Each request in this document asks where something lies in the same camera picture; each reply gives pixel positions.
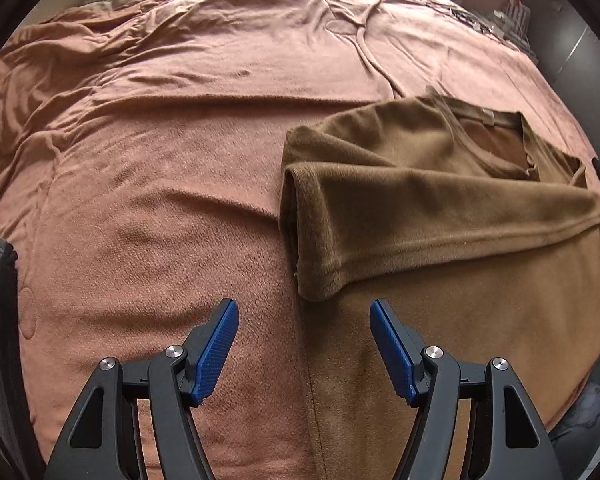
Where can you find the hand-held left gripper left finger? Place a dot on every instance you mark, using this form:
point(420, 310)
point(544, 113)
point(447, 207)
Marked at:
point(217, 350)

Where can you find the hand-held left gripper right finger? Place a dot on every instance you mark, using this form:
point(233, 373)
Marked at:
point(392, 350)

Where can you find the brown printed t-shirt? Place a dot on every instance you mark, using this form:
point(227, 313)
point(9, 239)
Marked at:
point(430, 200)

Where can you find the pink-brown blanket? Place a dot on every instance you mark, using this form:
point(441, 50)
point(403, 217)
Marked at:
point(155, 185)

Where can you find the grey patterned cloth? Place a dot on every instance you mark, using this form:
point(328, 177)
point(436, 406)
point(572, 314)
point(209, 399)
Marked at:
point(580, 410)

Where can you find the dark grey wardrobe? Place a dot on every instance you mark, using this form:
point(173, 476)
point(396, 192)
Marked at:
point(570, 25)

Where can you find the white bedside shelf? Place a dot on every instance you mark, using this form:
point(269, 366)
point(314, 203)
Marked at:
point(512, 35)

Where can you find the pink-white rack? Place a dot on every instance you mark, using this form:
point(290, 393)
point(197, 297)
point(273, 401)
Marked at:
point(517, 10)

